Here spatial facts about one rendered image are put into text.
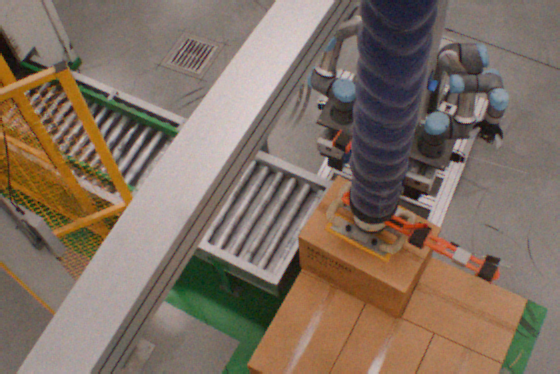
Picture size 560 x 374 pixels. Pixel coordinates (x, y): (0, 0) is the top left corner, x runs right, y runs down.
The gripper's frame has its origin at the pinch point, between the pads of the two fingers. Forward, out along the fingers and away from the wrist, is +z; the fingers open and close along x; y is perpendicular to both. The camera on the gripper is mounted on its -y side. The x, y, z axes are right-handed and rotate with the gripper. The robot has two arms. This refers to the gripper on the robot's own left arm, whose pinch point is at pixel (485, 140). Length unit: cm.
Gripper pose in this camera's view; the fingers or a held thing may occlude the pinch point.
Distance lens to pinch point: 298.6
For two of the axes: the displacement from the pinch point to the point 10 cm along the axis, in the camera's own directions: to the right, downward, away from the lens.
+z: 0.6, 4.8, 8.7
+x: 9.0, 3.6, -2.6
